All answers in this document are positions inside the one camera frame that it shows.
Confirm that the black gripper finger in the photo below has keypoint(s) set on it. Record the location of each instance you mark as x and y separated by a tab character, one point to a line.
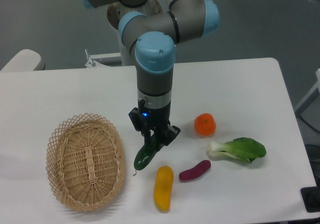
148	144
165	137

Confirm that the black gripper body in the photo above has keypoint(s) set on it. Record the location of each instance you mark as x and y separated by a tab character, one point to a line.
155	119

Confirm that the green cucumber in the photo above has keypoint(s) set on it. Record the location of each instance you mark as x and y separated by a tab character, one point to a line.
143	158

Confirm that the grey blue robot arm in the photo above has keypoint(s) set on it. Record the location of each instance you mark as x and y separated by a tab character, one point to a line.
150	41

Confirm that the orange tangerine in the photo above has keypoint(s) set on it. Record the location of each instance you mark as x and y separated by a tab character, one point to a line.
205	124

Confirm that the purple sweet potato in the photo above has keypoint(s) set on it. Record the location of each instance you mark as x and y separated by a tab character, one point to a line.
195	172

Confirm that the yellow squash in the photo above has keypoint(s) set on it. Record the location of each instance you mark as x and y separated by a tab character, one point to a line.
163	188

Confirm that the woven wicker basket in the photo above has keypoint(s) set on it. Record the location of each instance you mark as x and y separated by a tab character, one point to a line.
85	162

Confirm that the green bok choy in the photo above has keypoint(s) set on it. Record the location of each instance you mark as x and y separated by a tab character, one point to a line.
243	149

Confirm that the white chair back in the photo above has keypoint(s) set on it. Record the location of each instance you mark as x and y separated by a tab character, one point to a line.
25	60

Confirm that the black device at edge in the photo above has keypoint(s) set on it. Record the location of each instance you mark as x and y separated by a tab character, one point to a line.
311	198

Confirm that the white furniture at right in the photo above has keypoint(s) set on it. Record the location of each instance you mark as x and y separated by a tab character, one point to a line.
309	97

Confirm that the white metal base frame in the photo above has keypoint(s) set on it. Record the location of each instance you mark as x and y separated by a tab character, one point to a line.
115	59

